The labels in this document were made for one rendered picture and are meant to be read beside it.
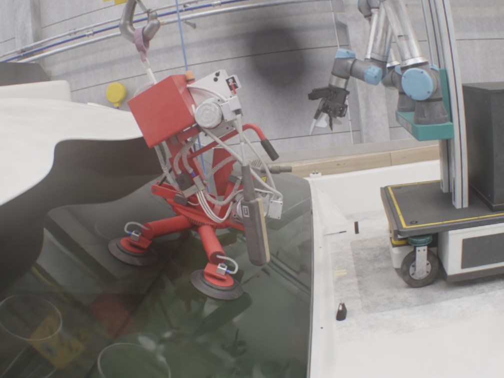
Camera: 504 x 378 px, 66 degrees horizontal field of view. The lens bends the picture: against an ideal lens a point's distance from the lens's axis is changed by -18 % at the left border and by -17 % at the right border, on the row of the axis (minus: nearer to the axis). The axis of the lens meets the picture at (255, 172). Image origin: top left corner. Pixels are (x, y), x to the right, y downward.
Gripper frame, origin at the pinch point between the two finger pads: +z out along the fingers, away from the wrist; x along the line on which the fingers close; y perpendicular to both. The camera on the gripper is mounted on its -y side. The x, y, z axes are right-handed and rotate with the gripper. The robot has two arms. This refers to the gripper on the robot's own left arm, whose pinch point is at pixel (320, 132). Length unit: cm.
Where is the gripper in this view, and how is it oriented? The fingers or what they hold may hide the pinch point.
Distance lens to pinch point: 184.8
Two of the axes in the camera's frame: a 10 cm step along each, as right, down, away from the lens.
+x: 6.6, -1.9, 7.3
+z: -2.2, 8.8, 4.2
